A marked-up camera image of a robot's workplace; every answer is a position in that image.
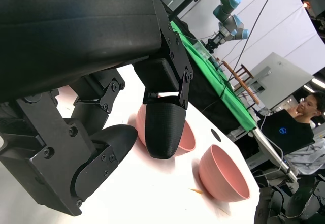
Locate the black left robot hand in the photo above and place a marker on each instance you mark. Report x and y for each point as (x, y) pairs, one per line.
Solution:
(76, 31)

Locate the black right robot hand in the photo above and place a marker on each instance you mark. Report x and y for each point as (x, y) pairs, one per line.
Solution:
(299, 206)

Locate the pink plastic bowl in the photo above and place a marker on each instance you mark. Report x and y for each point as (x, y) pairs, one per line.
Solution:
(223, 175)
(186, 140)

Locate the gray blue industrial robot arm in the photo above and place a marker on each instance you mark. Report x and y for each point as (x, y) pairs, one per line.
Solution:
(229, 18)

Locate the black laptop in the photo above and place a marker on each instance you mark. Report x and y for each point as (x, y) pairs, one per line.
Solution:
(281, 130)

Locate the seated person with glasses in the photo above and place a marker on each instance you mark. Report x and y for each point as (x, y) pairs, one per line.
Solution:
(309, 104)

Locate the thin orange sliver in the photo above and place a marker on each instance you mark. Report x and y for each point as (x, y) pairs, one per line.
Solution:
(196, 190)

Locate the gray monitor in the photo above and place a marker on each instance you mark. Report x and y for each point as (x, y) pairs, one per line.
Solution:
(284, 81)

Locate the clear plastic box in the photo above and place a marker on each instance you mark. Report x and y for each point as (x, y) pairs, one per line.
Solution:
(201, 50)

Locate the green table cloth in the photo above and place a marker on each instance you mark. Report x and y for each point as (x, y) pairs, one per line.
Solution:
(228, 92)

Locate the brown wooden chair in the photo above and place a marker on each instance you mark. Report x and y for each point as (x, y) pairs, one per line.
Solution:
(240, 81)

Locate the white backdrop screen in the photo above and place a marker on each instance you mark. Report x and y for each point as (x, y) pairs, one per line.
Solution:
(279, 31)

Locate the small orange lamp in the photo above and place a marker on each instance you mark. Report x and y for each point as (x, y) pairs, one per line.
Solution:
(306, 4)

